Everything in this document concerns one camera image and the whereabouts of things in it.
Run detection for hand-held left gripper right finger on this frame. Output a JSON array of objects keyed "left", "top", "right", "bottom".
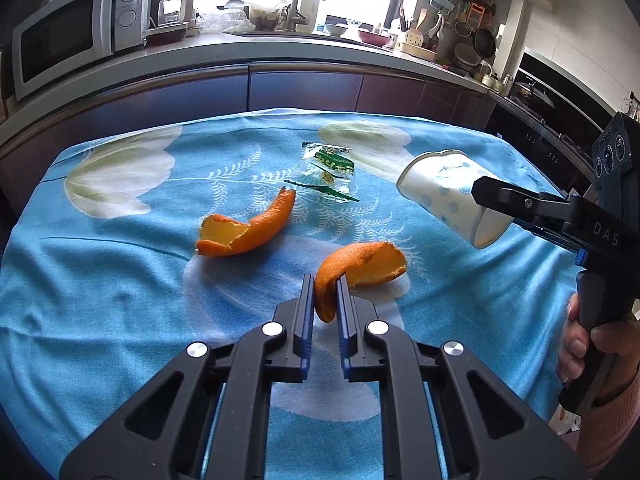
[{"left": 335, "top": 275, "right": 587, "bottom": 480}]

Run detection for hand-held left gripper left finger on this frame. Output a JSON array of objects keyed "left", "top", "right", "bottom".
[{"left": 60, "top": 272, "right": 316, "bottom": 480}]

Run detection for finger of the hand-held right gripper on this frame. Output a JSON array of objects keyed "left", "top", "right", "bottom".
[{"left": 471, "top": 174, "right": 577, "bottom": 244}]

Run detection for broad orange peel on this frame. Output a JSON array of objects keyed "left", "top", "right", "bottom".
[{"left": 314, "top": 241, "right": 408, "bottom": 324}]

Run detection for dotted white paper cup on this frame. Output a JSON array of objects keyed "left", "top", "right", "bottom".
[{"left": 396, "top": 149, "right": 516, "bottom": 250}]

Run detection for long curled orange peel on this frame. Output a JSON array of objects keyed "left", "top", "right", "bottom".
[{"left": 195, "top": 186, "right": 297, "bottom": 259}]

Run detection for clear green-edged plastic wrapper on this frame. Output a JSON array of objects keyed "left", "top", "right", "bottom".
[{"left": 284, "top": 141, "right": 362, "bottom": 204}]

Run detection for person's right hand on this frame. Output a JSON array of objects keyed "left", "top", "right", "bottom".
[{"left": 556, "top": 292, "right": 640, "bottom": 402}]

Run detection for dark wok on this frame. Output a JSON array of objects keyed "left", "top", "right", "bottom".
[{"left": 514, "top": 79, "right": 556, "bottom": 109}]

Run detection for black frying pan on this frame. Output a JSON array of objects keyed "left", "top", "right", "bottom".
[{"left": 472, "top": 27, "right": 497, "bottom": 59}]

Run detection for blue floral tablecloth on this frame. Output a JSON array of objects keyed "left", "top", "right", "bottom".
[{"left": 0, "top": 107, "right": 591, "bottom": 480}]

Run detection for cream pot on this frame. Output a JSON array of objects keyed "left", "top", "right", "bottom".
[{"left": 397, "top": 40, "right": 436, "bottom": 59}]

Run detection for red bowl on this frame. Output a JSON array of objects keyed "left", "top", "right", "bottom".
[{"left": 357, "top": 29, "right": 394, "bottom": 47}]

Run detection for dark base cabinets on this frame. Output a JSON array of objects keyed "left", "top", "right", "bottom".
[{"left": 0, "top": 55, "right": 501, "bottom": 221}]

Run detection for white kitchen countertop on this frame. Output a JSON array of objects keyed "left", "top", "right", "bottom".
[{"left": 0, "top": 29, "right": 501, "bottom": 161}]

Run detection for white soap bottle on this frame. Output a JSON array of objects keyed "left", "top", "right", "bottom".
[{"left": 297, "top": 0, "right": 321, "bottom": 34}]

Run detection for dark glass bowl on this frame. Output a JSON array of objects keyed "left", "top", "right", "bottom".
[{"left": 249, "top": 2, "right": 281, "bottom": 31}]

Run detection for clear plastic bag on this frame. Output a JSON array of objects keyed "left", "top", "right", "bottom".
[{"left": 197, "top": 7, "right": 256, "bottom": 36}]

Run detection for dark red food container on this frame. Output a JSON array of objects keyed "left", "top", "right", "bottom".
[{"left": 145, "top": 22, "right": 189, "bottom": 44}]

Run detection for small kitchen appliance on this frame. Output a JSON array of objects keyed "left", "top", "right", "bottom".
[{"left": 158, "top": 0, "right": 196, "bottom": 29}]

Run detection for white microwave oven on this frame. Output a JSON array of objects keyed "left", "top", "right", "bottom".
[{"left": 11, "top": 0, "right": 153, "bottom": 102}]

